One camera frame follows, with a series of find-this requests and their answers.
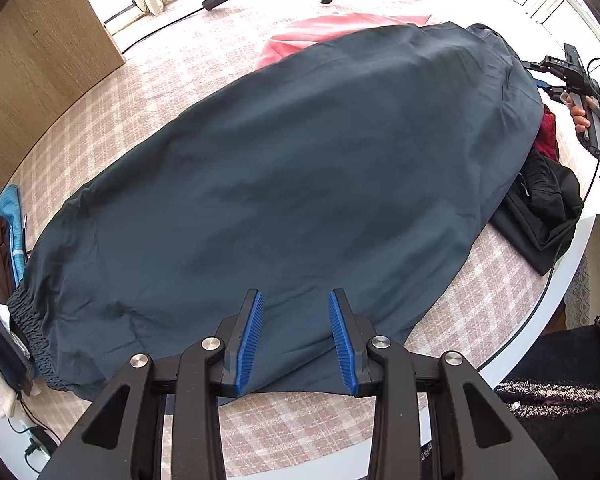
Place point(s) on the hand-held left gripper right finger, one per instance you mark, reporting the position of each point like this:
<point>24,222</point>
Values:
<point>342,345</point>

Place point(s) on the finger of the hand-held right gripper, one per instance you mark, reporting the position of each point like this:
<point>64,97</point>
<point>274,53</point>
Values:
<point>531,64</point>
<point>547,87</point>

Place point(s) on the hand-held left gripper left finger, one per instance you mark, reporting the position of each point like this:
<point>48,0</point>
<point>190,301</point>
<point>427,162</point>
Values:
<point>247,345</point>

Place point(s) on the dark grey pants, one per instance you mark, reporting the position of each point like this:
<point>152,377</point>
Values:
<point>280,185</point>

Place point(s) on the person's right hand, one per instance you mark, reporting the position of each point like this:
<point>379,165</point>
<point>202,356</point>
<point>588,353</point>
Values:
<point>581,116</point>

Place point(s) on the dark red garment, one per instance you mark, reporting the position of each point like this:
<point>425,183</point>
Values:
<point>547,135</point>

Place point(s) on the black garment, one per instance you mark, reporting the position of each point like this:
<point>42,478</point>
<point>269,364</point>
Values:
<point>540,210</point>

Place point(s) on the pink garment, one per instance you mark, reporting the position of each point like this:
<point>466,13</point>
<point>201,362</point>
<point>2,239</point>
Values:
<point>330,30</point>

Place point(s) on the grey patterned rug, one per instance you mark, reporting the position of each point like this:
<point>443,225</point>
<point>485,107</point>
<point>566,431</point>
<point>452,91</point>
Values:
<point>582,295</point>

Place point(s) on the person's dark tweed jacket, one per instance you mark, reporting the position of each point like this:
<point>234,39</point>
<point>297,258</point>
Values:
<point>570,385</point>

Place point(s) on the navy folded garment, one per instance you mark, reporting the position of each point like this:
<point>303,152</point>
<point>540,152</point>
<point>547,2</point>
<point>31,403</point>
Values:
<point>0,340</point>

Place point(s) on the brown folded garment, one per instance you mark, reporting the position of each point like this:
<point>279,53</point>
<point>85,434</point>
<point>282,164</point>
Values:
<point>1,260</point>

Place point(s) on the blue folded garment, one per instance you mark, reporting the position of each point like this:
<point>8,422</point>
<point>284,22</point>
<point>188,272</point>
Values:
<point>12,220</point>

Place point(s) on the pink checked blanket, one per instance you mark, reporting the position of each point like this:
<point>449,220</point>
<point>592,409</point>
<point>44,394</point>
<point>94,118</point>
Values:
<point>155,85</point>

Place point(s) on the wooden board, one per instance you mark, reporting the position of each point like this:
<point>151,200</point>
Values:
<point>35,60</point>

